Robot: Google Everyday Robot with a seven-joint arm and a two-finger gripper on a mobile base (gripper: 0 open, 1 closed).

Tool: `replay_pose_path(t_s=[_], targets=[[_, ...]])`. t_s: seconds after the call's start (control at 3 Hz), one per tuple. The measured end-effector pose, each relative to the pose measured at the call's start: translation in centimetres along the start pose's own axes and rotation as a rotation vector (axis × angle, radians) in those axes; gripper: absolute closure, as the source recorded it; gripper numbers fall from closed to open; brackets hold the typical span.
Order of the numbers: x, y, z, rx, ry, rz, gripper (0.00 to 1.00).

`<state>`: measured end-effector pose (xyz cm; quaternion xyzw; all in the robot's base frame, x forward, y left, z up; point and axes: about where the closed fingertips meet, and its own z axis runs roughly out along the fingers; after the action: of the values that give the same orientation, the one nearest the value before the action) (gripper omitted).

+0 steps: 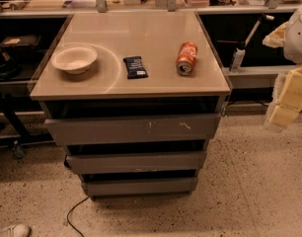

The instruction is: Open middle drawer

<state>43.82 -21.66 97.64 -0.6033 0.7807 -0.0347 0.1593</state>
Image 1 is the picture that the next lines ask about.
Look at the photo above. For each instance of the white paper bowl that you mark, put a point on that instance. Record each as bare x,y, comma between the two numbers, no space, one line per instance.
74,59

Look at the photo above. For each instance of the grey drawer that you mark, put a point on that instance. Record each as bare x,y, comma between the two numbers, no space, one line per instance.
81,131
136,162
140,187

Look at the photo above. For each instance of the white shoe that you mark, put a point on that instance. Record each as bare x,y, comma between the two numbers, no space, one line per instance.
18,230

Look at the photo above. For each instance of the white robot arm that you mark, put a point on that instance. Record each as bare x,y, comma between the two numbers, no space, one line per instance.
292,49

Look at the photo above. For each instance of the black office chair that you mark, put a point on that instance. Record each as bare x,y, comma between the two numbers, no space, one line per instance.
15,105

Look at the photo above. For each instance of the dark blue snack packet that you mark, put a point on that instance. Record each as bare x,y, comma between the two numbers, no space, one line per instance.
135,68

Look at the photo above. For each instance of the grey top drawer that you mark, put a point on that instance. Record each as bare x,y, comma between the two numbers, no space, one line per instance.
81,131

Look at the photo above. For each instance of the grey bottom drawer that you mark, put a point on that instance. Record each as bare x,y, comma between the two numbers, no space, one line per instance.
140,187

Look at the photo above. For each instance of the orange soda can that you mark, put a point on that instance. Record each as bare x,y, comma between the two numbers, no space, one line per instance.
186,58

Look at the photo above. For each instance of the white bottle with rod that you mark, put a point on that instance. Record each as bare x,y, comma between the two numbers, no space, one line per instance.
239,53

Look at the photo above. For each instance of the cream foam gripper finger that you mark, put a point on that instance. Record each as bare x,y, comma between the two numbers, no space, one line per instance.
286,104
276,38

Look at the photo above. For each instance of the grey drawer cabinet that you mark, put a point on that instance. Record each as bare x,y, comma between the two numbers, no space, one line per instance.
104,91

